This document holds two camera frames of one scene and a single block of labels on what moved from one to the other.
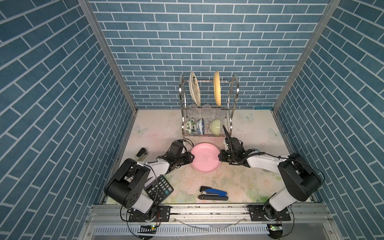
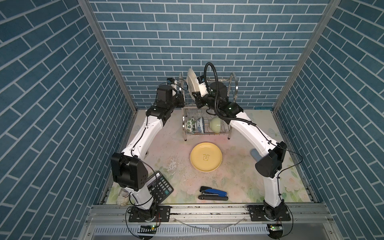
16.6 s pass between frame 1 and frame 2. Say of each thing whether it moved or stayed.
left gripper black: moved
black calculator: stayed
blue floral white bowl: stayed
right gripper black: moved
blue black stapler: stayed
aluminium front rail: stayed
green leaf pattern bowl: stayed
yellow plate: moved
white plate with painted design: stayed
